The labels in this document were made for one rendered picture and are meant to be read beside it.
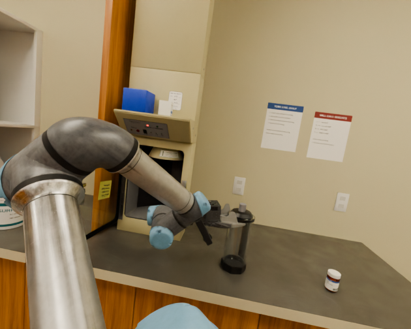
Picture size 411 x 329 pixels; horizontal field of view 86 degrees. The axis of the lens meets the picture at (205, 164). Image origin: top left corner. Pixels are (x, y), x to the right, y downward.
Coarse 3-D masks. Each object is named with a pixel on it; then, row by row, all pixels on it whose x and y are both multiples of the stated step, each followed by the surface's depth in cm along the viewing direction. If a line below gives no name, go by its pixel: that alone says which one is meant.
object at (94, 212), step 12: (84, 180) 80; (96, 180) 86; (108, 180) 94; (96, 192) 87; (108, 192) 95; (84, 204) 82; (96, 204) 89; (108, 204) 97; (84, 216) 83; (96, 216) 90; (108, 216) 98; (84, 228) 84; (96, 228) 91
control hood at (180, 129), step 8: (120, 112) 90; (128, 112) 89; (136, 112) 89; (120, 120) 93; (144, 120) 91; (152, 120) 90; (160, 120) 89; (168, 120) 88; (176, 120) 88; (184, 120) 87; (192, 120) 94; (168, 128) 92; (176, 128) 91; (184, 128) 90; (192, 128) 95; (152, 136) 98; (176, 136) 95; (184, 136) 94; (192, 136) 98
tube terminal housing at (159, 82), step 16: (144, 80) 98; (160, 80) 97; (176, 80) 97; (192, 80) 96; (160, 96) 98; (192, 96) 97; (176, 112) 98; (192, 112) 97; (144, 144) 102; (160, 144) 101; (176, 144) 100; (192, 144) 101; (192, 160) 108; (128, 224) 108; (144, 224) 107
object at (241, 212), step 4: (240, 204) 86; (244, 204) 86; (236, 208) 89; (240, 208) 86; (244, 208) 86; (236, 212) 85; (240, 212) 85; (244, 212) 86; (248, 212) 86; (236, 216) 84; (240, 216) 83; (244, 216) 83; (248, 216) 84; (252, 216) 86
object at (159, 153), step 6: (156, 150) 105; (162, 150) 104; (168, 150) 104; (174, 150) 106; (150, 156) 106; (156, 156) 104; (162, 156) 103; (168, 156) 104; (174, 156) 105; (180, 156) 108
